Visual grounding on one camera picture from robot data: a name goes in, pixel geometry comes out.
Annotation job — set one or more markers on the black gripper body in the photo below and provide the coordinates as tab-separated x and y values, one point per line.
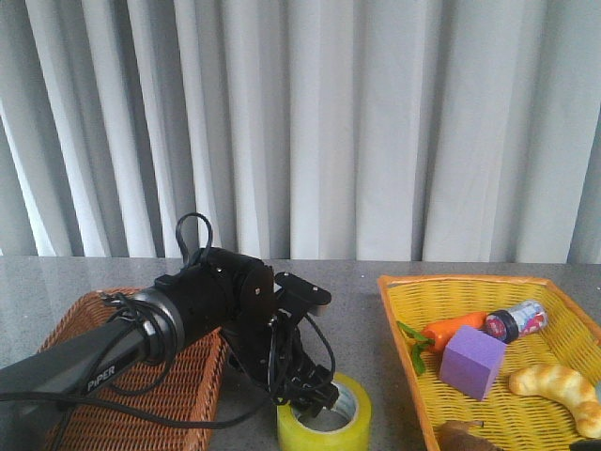
273	358

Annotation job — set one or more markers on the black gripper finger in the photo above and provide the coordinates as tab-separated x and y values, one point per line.
317	399

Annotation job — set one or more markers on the yellow tape roll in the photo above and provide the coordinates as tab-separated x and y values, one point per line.
345	427

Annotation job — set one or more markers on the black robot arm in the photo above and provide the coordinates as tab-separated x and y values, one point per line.
255	309

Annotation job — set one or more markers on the brown wicker basket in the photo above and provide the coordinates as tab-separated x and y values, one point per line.
189	392

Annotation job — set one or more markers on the orange toy carrot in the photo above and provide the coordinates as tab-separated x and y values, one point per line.
435	336

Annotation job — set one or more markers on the brown toy animal figure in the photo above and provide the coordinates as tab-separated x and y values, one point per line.
455	435

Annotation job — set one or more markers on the purple foam cube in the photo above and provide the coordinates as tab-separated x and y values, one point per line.
471	362

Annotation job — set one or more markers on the yellow woven plastic basket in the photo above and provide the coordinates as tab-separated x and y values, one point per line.
572	338

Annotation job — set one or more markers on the small printed jar black lid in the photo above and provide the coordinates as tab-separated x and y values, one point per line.
516	321

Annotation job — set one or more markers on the white pleated curtain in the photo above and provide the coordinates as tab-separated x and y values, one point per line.
462	131

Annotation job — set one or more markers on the toy bread croissant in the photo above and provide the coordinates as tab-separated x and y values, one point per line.
565	386

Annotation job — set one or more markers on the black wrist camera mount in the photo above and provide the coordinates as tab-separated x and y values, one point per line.
298	297

